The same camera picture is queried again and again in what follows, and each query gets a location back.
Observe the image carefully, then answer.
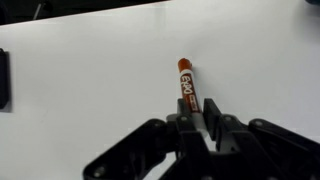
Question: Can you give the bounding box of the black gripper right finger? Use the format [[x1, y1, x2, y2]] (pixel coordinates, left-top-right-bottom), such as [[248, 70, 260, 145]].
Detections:
[[203, 98, 320, 180]]

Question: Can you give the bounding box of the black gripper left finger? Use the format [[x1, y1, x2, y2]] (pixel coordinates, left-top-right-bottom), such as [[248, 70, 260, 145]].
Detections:
[[83, 97, 214, 180]]

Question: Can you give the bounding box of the black flat pad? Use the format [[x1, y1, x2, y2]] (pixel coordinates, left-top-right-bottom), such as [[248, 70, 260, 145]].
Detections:
[[0, 48, 11, 113]]

